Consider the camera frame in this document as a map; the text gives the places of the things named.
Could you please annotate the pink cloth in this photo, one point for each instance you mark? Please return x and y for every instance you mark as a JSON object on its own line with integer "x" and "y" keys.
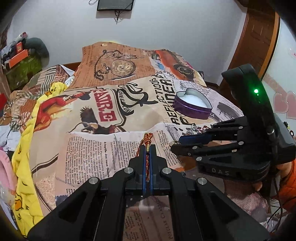
{"x": 8, "y": 176}

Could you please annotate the right hand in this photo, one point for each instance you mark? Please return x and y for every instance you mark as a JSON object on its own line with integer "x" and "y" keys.
{"x": 286, "y": 169}

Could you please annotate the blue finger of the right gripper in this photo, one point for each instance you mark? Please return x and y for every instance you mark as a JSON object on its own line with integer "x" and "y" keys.
{"x": 198, "y": 148}
{"x": 205, "y": 138}

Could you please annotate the newspaper print bed quilt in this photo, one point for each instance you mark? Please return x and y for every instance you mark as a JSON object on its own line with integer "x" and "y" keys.
{"x": 117, "y": 94}

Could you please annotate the brown wooden door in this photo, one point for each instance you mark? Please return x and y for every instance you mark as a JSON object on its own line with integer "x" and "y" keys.
{"x": 257, "y": 40}

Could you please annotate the purple heart-shaped tin box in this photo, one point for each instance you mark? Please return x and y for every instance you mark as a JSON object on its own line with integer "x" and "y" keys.
{"x": 193, "y": 104}

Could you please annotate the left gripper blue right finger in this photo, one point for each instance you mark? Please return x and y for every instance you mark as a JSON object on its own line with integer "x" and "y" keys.
{"x": 199, "y": 210}

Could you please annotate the orange box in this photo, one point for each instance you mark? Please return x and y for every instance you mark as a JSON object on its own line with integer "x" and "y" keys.
{"x": 18, "y": 57}

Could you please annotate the yellow cartoon blanket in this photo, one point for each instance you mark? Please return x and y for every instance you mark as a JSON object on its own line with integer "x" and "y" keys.
{"x": 26, "y": 207}

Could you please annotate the white sliding wardrobe door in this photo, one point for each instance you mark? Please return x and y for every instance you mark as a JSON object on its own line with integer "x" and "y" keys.
{"x": 279, "y": 79}

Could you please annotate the green patterned cabinet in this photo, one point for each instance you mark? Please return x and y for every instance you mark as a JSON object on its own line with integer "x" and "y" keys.
{"x": 20, "y": 74}

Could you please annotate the small black wall monitor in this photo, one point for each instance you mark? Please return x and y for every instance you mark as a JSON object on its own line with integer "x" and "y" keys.
{"x": 109, "y": 5}

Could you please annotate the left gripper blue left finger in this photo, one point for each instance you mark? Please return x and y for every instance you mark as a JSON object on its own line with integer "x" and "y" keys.
{"x": 96, "y": 210}

